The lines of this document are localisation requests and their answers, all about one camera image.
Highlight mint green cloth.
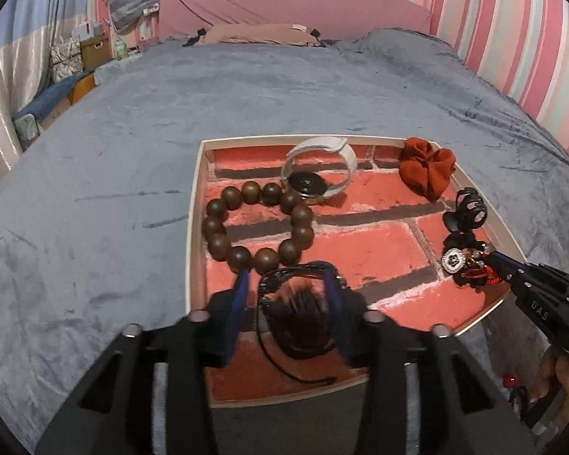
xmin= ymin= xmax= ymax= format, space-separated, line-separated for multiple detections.
xmin=93 ymin=53 xmax=143 ymax=86

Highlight black braided cord bracelet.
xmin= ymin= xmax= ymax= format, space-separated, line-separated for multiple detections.
xmin=256 ymin=260 xmax=349 ymax=386

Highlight cream satin curtain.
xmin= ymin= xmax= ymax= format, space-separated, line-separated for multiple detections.
xmin=0 ymin=13 xmax=88 ymax=184

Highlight black white patterned bag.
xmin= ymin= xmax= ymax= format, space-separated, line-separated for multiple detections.
xmin=50 ymin=37 xmax=84 ymax=83

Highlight person's right hand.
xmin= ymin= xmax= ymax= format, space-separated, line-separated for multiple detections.
xmin=529 ymin=346 xmax=569 ymax=430

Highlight white tray with brick liner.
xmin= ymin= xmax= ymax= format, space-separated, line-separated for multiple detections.
xmin=185 ymin=136 xmax=509 ymax=408

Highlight brown cardboard storage box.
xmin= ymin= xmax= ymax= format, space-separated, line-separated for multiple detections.
xmin=80 ymin=33 xmax=112 ymax=71

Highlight orange wooden stool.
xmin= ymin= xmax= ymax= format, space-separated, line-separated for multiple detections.
xmin=69 ymin=73 xmax=96 ymax=105

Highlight dark wooden bead bracelet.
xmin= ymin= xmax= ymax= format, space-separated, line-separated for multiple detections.
xmin=200 ymin=180 xmax=317 ymax=275

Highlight red tassel charm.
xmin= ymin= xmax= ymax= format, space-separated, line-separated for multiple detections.
xmin=453 ymin=249 xmax=501 ymax=289

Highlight black bow with square charm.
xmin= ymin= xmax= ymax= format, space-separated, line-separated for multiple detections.
xmin=441 ymin=232 xmax=488 ymax=279

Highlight pink bed headboard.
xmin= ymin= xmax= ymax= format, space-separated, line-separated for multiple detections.
xmin=158 ymin=0 xmax=431 ymax=41

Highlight rust red scrunchie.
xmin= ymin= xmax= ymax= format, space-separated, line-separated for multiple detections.
xmin=399 ymin=137 xmax=456 ymax=202

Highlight white strap smartwatch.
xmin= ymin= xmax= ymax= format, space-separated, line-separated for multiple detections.
xmin=279 ymin=136 xmax=358 ymax=206

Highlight beige pillow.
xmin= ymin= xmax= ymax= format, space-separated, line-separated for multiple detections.
xmin=184 ymin=24 xmax=322 ymax=47

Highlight black spiral hair tie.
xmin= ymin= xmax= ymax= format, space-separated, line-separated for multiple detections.
xmin=443 ymin=187 xmax=488 ymax=233

